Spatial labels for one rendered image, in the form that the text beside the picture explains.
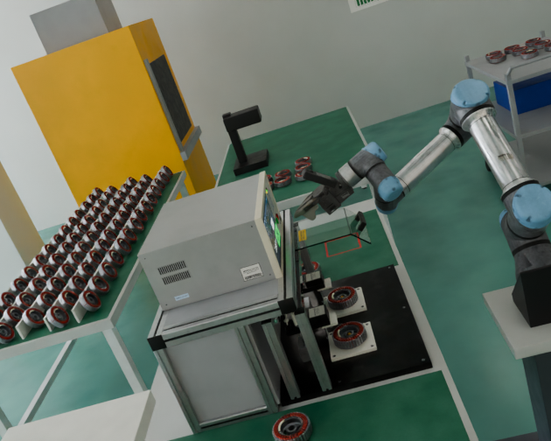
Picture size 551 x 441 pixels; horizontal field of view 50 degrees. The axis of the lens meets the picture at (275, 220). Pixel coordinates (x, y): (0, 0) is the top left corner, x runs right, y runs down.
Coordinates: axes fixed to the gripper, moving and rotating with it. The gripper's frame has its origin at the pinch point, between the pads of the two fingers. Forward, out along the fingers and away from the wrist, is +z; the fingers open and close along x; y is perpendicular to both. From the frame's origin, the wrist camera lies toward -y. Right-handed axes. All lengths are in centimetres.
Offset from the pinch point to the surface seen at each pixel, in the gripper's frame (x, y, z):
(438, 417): -61, 50, -4
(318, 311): -20.7, 23.7, 12.3
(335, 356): -27.3, 36.6, 17.3
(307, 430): -57, 32, 27
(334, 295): 5.3, 35.5, 13.0
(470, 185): 251, 155, -51
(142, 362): 129, 49, 175
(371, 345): -26.4, 41.7, 6.4
